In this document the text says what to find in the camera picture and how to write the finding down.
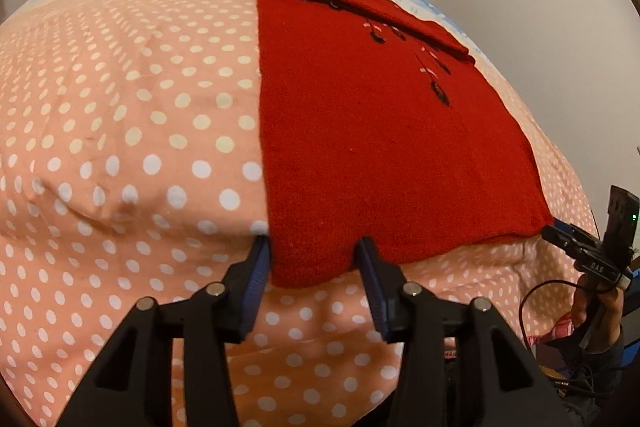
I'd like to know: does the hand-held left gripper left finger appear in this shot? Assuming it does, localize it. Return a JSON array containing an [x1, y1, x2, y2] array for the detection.
[[55, 237, 273, 427]]

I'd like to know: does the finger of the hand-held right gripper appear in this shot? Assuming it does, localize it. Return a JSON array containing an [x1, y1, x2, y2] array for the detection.
[[541, 227, 590, 259], [552, 220, 601, 249]]

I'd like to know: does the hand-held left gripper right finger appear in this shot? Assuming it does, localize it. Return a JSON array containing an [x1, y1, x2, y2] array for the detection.
[[354, 237, 576, 427]]

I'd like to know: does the red knitted sweater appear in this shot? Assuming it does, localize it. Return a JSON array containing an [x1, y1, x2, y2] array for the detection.
[[244, 0, 556, 290]]

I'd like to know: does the person's right forearm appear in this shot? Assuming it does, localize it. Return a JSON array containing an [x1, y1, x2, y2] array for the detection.
[[582, 324, 633, 390]]

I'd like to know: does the person's right hand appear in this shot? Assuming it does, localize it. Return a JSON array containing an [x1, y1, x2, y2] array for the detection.
[[570, 274, 626, 354]]

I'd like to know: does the red checked cloth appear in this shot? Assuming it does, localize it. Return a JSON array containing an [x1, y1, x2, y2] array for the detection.
[[525, 314, 581, 343]]

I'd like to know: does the polka dot bed sheet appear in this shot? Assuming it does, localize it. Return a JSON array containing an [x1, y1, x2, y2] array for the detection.
[[0, 0, 603, 427]]

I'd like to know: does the black cable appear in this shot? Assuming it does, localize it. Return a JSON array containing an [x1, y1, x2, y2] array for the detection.
[[542, 364, 608, 400], [519, 279, 582, 344]]

